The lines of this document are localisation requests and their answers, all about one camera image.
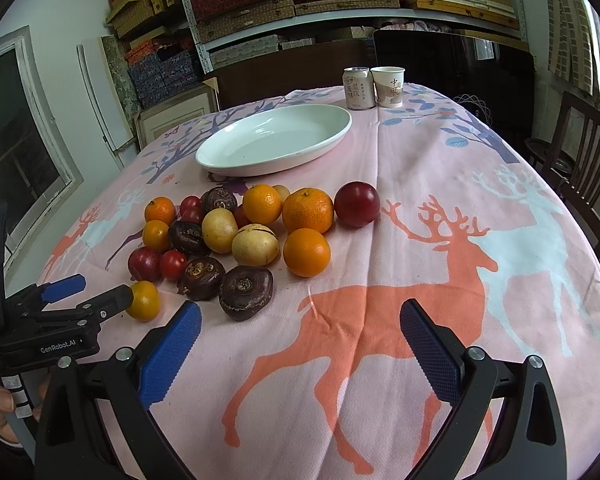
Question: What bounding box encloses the yellow orange tomato front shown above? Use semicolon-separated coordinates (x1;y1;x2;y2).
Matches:
125;281;161;323

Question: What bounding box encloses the small dark red plum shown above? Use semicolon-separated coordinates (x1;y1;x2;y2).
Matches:
128;247;161;282

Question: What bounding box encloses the red cherry tomato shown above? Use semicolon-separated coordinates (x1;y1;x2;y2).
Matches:
180;195;201;216
181;207;204;224
159;249;187;283
234;206;251;229

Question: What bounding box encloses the purple passion fruit front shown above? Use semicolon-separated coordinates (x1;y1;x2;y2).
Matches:
178;257;225;301

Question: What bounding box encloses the wrinkled purple passion fruit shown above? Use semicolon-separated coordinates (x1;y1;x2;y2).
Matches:
169;220;211;257

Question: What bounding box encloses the purple passion fruit large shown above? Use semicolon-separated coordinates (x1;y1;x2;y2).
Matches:
219;266;274;322

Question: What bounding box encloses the yellow striped pepino melon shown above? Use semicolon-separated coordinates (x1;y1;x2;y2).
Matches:
232;223;279;266

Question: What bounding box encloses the orange mandarin back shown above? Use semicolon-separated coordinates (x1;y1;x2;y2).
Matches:
242;183;283;226

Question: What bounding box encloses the orange mandarin front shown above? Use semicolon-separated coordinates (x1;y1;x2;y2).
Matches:
283;228;330;278

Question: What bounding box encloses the large orange mandarin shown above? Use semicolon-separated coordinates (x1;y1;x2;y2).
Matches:
282;188;334;234

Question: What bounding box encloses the large dark red plum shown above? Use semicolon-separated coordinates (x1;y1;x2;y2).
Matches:
334;181;380;228

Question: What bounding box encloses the small orange tomato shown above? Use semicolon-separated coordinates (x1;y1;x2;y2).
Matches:
142;220;171;254

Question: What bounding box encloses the small orange mandarin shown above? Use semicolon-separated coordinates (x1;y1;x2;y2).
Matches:
144;196;178;226

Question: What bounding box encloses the dark purple passion fruit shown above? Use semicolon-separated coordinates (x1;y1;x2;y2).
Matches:
200;185;237;214

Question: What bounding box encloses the small green kiwi fruit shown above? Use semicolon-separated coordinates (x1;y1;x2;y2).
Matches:
273;184;290;203

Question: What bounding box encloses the person left hand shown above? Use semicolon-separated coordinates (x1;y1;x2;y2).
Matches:
0;374;52;444

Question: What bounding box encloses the framed picture on floor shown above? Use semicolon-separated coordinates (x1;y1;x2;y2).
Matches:
134;78;219;150

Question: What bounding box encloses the pink deer print tablecloth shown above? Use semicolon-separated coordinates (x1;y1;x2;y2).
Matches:
35;82;600;480

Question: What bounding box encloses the white oval plate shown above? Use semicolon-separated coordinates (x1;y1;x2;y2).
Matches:
196;104;352;178

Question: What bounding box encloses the dark wooden chair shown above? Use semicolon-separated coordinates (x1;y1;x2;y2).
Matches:
541;91;600;258

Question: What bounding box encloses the pink drink can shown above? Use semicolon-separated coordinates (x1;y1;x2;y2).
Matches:
342;67;376;110

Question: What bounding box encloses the dark wooden cabinet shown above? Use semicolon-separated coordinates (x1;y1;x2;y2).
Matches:
211;29;535;136

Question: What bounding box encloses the white paper cup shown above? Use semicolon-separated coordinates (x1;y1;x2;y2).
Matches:
370;66;405;108

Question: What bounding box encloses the patterned curtain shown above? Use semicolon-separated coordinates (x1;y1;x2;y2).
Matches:
547;0;595;96

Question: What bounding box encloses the dark window with white frame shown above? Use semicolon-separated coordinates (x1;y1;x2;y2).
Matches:
0;26;83;260

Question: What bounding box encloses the white board leaning on wall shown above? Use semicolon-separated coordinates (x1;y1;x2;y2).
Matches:
76;37;137;167

